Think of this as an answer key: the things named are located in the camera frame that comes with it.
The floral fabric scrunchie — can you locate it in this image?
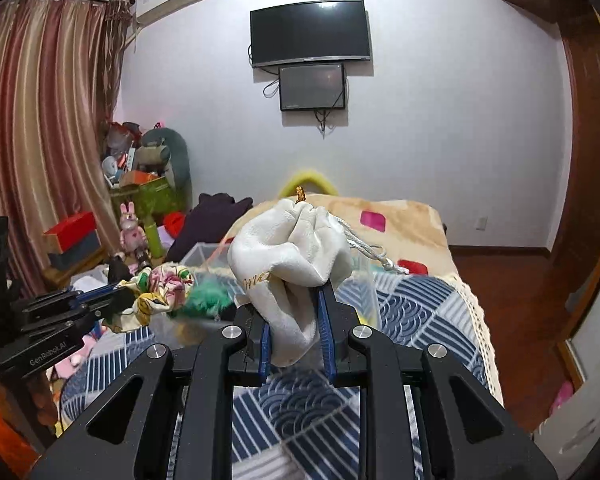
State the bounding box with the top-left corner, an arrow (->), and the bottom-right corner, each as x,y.
104,262 -> 195,333

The orange sleeve forearm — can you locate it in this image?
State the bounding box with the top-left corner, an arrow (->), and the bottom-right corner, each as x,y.
0,414 -> 40,479

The black plastic bag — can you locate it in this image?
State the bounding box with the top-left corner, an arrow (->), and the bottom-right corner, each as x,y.
107,256 -> 133,285

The red gift box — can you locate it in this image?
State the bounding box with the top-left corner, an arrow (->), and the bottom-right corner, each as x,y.
42,211 -> 100,271

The pink bunny figurine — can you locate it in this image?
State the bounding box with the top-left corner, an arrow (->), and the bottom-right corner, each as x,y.
120,202 -> 148,261

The green bottle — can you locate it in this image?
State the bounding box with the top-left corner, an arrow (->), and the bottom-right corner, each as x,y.
144,218 -> 164,259

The red plush item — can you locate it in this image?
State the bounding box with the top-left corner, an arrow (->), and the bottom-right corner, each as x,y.
163,211 -> 186,240

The green storage box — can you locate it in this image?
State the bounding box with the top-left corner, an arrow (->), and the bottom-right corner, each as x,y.
109,177 -> 187,226

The blue patterned bed cover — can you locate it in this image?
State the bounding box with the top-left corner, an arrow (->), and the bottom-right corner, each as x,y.
60,272 -> 503,479

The dark purple garment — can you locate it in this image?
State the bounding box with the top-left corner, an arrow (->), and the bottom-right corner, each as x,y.
164,193 -> 253,262

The grey plush toy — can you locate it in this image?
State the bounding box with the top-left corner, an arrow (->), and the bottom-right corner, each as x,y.
134,127 -> 189,188

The beige patterned blanket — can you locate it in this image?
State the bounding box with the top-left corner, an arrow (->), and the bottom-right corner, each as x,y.
225,194 -> 457,276

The striped red curtain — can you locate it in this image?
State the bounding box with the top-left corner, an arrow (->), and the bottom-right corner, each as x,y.
0,0 -> 131,295

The yellow plush ring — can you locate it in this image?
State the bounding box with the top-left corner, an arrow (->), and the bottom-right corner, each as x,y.
277,168 -> 340,198

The small wall monitor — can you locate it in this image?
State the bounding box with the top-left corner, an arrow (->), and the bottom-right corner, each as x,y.
278,63 -> 347,112

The large wall television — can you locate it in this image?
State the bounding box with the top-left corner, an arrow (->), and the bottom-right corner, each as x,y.
250,0 -> 372,67

